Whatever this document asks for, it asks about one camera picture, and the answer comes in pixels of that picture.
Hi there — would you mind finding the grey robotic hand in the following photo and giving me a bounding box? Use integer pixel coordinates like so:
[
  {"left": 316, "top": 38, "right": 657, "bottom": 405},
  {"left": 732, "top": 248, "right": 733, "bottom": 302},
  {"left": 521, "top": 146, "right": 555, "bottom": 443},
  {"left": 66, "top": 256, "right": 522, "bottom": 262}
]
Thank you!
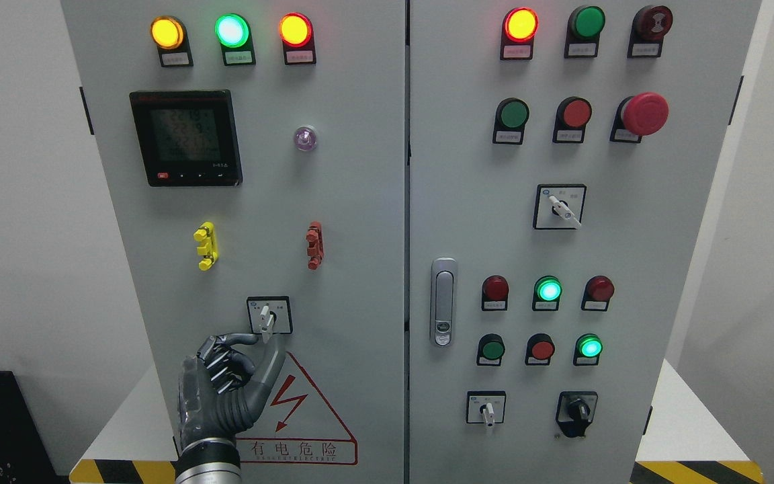
[{"left": 178, "top": 333, "right": 286, "bottom": 448}]

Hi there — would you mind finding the white platform with hazard stripes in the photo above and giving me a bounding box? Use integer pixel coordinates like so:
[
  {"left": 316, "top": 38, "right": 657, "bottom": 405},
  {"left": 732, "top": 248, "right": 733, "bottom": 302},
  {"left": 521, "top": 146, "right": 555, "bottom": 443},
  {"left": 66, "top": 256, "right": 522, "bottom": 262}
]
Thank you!
[{"left": 69, "top": 362, "right": 765, "bottom": 483}]

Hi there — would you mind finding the red terminal connector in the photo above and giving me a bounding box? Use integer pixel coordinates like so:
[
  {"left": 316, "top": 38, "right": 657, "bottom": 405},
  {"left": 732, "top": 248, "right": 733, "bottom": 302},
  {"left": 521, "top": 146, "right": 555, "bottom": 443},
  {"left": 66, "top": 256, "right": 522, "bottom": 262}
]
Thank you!
[{"left": 305, "top": 221, "right": 325, "bottom": 271}]

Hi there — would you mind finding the yellow indicator light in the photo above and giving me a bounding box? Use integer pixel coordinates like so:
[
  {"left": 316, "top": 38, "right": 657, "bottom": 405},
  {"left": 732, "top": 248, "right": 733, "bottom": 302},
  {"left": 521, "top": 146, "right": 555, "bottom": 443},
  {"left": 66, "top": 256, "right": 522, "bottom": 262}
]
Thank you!
[{"left": 150, "top": 15, "right": 194, "bottom": 68}]

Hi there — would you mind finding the grey left cabinet door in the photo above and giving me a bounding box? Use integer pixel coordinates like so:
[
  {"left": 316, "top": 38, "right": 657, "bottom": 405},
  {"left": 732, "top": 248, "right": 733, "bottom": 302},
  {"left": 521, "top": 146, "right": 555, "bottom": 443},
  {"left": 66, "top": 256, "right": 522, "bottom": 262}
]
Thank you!
[{"left": 62, "top": 1, "right": 406, "bottom": 483}]

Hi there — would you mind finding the dark red indicator left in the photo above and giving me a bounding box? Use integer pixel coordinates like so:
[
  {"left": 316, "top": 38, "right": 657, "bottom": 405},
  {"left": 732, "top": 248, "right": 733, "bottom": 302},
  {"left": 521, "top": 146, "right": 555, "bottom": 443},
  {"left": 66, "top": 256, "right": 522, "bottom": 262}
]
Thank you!
[{"left": 481, "top": 275, "right": 509, "bottom": 311}]

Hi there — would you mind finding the black selector switch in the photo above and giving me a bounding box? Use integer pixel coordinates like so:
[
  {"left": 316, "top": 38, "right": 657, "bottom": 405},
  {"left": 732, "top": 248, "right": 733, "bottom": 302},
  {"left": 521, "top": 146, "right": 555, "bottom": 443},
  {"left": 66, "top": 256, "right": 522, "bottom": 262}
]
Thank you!
[{"left": 555, "top": 391, "right": 599, "bottom": 438}]

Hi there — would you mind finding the white rotary light switch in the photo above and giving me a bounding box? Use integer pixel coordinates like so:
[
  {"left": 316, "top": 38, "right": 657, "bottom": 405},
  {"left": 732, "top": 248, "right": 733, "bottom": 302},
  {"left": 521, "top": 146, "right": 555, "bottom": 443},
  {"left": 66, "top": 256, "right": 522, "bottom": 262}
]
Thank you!
[{"left": 246, "top": 295, "right": 293, "bottom": 335}]

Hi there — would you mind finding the dark red buzzer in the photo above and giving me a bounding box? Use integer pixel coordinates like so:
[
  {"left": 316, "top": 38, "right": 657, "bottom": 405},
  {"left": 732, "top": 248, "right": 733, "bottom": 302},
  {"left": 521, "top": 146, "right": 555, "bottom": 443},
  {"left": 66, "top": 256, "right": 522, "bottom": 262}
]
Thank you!
[{"left": 627, "top": 5, "right": 673, "bottom": 58}]

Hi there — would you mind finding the green indicator light top left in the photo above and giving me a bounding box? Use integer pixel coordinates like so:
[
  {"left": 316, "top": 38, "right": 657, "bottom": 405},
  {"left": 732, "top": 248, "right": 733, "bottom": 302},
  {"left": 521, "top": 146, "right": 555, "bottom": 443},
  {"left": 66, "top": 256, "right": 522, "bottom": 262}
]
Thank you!
[{"left": 214, "top": 13, "right": 256, "bottom": 65}]

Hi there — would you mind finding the red lit indicator right door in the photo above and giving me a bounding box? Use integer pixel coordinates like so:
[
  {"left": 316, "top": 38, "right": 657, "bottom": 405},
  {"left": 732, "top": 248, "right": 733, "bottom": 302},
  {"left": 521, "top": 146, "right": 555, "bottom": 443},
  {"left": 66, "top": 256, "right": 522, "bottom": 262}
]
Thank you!
[{"left": 500, "top": 7, "right": 540, "bottom": 61}]

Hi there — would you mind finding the red push button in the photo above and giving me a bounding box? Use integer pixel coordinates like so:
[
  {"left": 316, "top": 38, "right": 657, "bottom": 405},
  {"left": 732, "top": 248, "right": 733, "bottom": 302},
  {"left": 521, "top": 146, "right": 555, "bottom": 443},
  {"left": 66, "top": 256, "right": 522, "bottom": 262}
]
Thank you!
[
  {"left": 525, "top": 333, "right": 556, "bottom": 366},
  {"left": 552, "top": 96, "right": 592, "bottom": 144}
]

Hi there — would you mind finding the lit green indicator middle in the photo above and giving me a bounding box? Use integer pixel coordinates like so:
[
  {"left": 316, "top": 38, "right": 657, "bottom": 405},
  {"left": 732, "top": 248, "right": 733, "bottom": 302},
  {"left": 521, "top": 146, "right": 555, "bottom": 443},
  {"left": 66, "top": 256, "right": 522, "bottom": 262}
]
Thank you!
[{"left": 531, "top": 275, "right": 562, "bottom": 311}]

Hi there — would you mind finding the green indicator top right door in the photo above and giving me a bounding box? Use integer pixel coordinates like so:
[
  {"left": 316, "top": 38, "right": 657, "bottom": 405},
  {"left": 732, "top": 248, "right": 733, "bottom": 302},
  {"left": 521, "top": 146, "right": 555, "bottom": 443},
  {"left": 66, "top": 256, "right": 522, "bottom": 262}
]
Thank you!
[{"left": 563, "top": 4, "right": 606, "bottom": 59}]

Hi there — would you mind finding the grey cabinet door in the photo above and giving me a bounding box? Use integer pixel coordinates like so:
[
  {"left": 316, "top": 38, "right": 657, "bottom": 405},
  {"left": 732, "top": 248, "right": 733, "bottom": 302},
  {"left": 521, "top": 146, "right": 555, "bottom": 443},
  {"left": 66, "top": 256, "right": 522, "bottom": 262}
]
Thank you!
[
  {"left": 62, "top": 1, "right": 406, "bottom": 483},
  {"left": 408, "top": 1, "right": 761, "bottom": 483}
]

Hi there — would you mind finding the red emergency stop button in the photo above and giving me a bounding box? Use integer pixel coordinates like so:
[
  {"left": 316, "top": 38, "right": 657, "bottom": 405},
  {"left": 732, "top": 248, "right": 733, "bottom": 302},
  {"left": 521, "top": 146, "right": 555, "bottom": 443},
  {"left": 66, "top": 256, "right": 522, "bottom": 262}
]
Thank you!
[{"left": 610, "top": 91, "right": 669, "bottom": 144}]

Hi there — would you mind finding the clear white indicator lamp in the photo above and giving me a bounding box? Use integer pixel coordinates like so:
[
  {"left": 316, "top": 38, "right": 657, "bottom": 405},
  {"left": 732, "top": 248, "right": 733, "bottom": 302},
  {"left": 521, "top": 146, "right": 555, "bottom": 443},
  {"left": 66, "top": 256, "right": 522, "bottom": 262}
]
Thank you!
[{"left": 293, "top": 125, "right": 318, "bottom": 151}]

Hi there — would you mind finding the black digital power meter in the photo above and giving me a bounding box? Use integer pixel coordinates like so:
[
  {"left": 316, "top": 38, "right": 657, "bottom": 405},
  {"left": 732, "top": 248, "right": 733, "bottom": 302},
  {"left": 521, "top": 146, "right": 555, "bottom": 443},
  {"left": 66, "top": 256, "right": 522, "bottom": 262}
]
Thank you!
[{"left": 129, "top": 89, "right": 243, "bottom": 187}]

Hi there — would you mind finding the lit green push button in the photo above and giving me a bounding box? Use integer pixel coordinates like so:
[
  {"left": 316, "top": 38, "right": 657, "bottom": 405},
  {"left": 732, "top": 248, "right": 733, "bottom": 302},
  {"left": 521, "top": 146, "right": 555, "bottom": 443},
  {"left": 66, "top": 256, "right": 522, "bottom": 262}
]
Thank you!
[{"left": 572, "top": 333, "right": 604, "bottom": 366}]

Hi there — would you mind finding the white selector switch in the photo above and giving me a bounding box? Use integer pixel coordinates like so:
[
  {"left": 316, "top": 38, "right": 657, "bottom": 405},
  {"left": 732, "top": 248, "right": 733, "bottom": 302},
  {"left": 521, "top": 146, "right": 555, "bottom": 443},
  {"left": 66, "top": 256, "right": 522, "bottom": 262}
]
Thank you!
[
  {"left": 465, "top": 391, "right": 507, "bottom": 427},
  {"left": 533, "top": 184, "right": 587, "bottom": 230}
]

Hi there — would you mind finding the white selector switch upper right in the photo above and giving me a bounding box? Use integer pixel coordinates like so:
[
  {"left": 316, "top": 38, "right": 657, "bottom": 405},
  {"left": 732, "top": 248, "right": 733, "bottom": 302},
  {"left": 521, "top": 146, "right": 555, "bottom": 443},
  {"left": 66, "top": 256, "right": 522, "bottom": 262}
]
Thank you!
[{"left": 533, "top": 184, "right": 587, "bottom": 230}]

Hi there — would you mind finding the green push button lower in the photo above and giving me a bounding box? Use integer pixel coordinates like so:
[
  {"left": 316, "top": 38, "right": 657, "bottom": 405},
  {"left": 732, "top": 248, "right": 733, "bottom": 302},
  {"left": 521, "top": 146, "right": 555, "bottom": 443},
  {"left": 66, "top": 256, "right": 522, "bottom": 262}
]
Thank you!
[{"left": 476, "top": 333, "right": 506, "bottom": 366}]

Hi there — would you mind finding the silver door handle lock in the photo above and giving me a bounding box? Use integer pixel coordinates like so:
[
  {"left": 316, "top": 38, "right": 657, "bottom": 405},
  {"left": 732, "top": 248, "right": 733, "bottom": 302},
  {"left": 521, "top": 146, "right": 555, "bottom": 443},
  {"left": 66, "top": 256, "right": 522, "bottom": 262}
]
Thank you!
[{"left": 429, "top": 257, "right": 458, "bottom": 348}]

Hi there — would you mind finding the red indicator light top left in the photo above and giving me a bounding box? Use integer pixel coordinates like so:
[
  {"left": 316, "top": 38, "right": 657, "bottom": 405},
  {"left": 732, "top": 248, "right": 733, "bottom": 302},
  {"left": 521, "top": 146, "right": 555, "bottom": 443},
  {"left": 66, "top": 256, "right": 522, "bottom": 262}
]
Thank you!
[{"left": 279, "top": 12, "right": 316, "bottom": 65}]

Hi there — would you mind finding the white selector switch lower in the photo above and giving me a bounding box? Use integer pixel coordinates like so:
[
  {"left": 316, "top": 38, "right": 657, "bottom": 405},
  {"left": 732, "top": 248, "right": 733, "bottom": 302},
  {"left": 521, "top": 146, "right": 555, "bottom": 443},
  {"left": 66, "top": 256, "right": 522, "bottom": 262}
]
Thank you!
[{"left": 465, "top": 391, "right": 507, "bottom": 427}]

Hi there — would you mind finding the grey right cabinet door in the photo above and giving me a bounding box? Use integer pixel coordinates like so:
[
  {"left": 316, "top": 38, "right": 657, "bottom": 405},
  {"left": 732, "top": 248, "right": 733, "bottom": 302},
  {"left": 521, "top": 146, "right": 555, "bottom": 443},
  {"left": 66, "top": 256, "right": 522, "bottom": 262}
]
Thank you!
[{"left": 408, "top": 1, "right": 761, "bottom": 483}]

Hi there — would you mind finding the red electric hazard sticker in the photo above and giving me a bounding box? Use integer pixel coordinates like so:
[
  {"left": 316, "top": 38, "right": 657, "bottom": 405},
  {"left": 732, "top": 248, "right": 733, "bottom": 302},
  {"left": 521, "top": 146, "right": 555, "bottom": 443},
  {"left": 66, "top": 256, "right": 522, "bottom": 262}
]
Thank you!
[{"left": 237, "top": 352, "right": 357, "bottom": 466}]

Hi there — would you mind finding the dark red indicator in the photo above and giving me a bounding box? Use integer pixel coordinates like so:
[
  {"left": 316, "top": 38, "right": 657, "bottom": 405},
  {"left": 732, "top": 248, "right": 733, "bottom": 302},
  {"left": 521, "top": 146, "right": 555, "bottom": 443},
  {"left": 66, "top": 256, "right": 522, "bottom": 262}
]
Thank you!
[
  {"left": 581, "top": 275, "right": 615, "bottom": 312},
  {"left": 481, "top": 275, "right": 509, "bottom": 311}
]

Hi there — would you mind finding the green push button upper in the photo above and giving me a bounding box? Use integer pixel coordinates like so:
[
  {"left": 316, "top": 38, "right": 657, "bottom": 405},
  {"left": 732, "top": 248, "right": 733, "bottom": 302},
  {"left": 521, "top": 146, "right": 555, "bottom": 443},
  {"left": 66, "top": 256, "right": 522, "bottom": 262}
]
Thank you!
[{"left": 492, "top": 97, "right": 529, "bottom": 146}]

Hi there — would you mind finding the dark red indicator right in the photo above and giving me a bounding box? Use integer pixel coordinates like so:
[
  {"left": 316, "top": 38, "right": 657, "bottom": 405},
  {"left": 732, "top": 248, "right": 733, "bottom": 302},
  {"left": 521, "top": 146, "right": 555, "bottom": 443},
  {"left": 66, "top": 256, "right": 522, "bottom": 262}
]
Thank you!
[{"left": 581, "top": 275, "right": 615, "bottom": 312}]

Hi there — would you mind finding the red push button lower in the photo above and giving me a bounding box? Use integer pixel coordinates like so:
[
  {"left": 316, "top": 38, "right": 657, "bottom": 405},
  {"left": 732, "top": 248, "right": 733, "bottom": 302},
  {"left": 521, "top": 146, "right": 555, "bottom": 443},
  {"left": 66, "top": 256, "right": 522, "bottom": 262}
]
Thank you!
[{"left": 525, "top": 333, "right": 556, "bottom": 366}]

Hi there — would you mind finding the yellow terminal connector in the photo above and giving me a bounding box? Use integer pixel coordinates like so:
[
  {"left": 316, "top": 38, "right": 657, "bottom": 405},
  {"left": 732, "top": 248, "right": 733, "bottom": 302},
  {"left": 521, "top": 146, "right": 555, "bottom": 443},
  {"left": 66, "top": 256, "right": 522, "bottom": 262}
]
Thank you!
[{"left": 193, "top": 221, "right": 219, "bottom": 272}]

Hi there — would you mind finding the red push button upper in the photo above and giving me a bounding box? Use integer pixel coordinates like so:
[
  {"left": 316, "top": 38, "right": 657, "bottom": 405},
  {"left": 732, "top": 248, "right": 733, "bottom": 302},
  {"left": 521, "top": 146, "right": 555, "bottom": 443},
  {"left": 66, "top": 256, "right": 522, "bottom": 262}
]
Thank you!
[{"left": 552, "top": 96, "right": 592, "bottom": 144}]

